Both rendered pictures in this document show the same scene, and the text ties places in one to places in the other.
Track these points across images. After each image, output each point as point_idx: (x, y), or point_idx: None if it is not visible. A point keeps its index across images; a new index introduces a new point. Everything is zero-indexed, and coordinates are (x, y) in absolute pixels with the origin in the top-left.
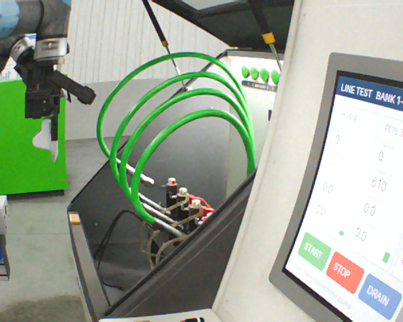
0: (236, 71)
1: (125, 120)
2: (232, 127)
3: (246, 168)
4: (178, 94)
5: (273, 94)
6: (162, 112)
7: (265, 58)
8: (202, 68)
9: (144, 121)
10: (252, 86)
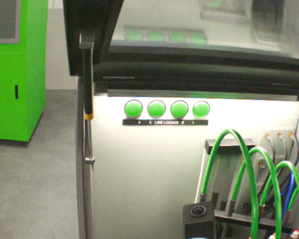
0: (106, 110)
1: (281, 225)
2: (97, 170)
3: (134, 199)
4: None
5: (192, 128)
6: (92, 200)
7: (204, 98)
8: (83, 124)
9: None
10: (150, 123)
